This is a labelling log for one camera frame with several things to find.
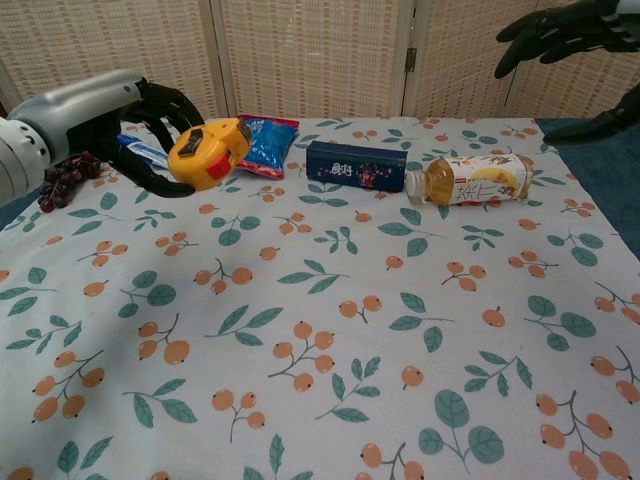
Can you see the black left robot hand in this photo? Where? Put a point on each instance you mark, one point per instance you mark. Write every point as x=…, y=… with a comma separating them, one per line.
x=152, y=107

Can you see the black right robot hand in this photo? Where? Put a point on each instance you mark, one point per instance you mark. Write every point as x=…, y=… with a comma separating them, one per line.
x=565, y=27

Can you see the yellow tape measure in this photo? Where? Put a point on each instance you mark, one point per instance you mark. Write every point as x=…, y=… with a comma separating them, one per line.
x=205, y=150

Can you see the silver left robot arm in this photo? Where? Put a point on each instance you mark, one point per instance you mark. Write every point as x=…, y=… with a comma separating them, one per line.
x=60, y=117

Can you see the blue white toothpaste tube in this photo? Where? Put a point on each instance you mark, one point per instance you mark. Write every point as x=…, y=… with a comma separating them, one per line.
x=142, y=149

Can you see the woven folding screen panel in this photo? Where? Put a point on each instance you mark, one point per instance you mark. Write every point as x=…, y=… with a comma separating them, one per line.
x=315, y=55
x=105, y=40
x=585, y=85
x=465, y=65

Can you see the dark red grape bunch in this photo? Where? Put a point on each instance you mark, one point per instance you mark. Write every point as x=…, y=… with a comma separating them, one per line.
x=62, y=175

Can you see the blue red snack bag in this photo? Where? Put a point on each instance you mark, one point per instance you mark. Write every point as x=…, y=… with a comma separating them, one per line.
x=265, y=145

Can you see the teal table cover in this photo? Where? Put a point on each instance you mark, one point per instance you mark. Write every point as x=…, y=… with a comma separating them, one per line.
x=600, y=170

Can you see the brass screen hinge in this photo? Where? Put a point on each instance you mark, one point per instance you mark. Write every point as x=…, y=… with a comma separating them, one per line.
x=411, y=58

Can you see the yellow tea plastic bottle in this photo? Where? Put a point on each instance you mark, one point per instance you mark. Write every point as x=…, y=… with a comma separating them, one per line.
x=475, y=180

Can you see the dark blue printed box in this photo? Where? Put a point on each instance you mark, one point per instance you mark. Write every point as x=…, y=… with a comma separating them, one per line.
x=355, y=167

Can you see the fruit print tablecloth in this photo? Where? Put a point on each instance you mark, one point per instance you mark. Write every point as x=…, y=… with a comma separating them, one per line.
x=320, y=310

